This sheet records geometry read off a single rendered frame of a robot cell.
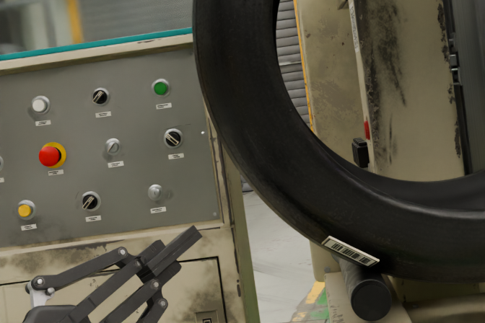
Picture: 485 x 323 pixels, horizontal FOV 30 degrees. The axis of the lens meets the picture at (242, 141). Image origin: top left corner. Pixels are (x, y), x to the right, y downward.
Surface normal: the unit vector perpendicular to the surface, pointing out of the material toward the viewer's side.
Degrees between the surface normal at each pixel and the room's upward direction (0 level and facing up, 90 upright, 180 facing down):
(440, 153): 90
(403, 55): 90
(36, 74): 90
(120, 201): 90
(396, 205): 99
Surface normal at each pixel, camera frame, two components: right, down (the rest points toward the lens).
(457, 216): -0.06, 0.25
